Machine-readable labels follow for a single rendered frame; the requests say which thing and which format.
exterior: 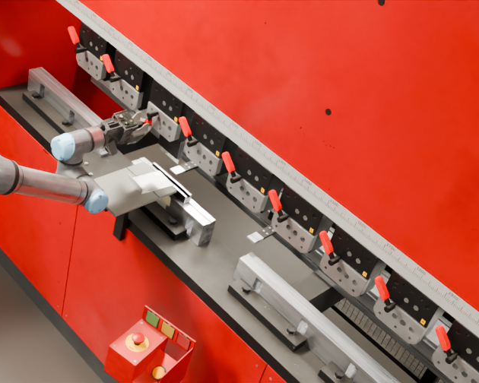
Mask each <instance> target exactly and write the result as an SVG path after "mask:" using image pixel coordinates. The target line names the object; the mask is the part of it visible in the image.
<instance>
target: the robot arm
mask: <svg viewBox="0 0 479 383"><path fill-rule="evenodd" d="M144 120H145V119H143V118H141V112H137V113H136V114H135V115H134V116H133V117H131V116H130V114H129V113H128V112H127V110H124V111H121V112H116V113H113V116H112V118H111V119H110V121H109V122H107V123H106V122H105V121H103V122H101V123H100V125H93V126H91V127H87V128H82V129H80V130H77V131H72V132H69V133H64V134H62V135H59V136H57V137H55V138H53V139H52V142H51V148H52V154H53V156H54V157H55V158H56V159H57V160H58V164H57V170H56V174H54V173H48V172H44V171H41V170H37V169H31V168H27V167H24V166H19V165H18V164H17V163H16V162H15V161H13V160H9V159H6V158H4V157H3V156H1V155H0V195H9V194H11V193H16V194H21V195H28V196H33V197H37V198H45V199H49V200H54V201H61V202H65V203H69V204H77V205H82V206H84V208H85V210H87V211H88V212H89V213H91V214H98V213H99V212H101V211H102V210H104V209H105V208H106V206H107V205H108V202H109V198H108V196H107V194H106V193H105V192H104V190H103V189H102V188H101V187H100V186H99V185H98V184H97V183H96V182H95V181H94V180H93V179H92V177H91V176H90V175H89V174H88V173H87V172H86V170H85V169H84V168H83V166H82V164H83V159H84V158H83V156H84V154H86V153H89V152H92V151H95V150H99V149H101V148H103V147H105V150H106V152H108V153H110V155H111V156H114V155H115V154H117V153H118V151H117V148H116V143H117V144H121V145H122V144H127V145H128V144H134V143H137V142H138V141H140V140H141V139H142V138H143V137H144V136H145V135H146V134H147V133H148V132H149V131H150V130H151V128H152V126H153V125H149V123H146V124H144V125H143V123H144ZM139 125H143V126H142V127H141V128H139V129H138V126H139Z"/></svg>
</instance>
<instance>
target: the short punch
mask: <svg viewBox="0 0 479 383"><path fill-rule="evenodd" d="M185 142H186V141H185V140H184V141H180V142H176V141H171V142H169V141H168V140H167V139H166V138H165V137H163V136H162V135H161V134H160V137H159V141H158V144H159V145H160V146H159V148H160V149H161V150H162V151H163V152H164V153H165V154H166V155H167V156H168V157H170V158H171V159H172V160H173V161H175V162H176V163H177V164H178V162H179V159H181V157H182V152H183V148H184V145H185Z"/></svg>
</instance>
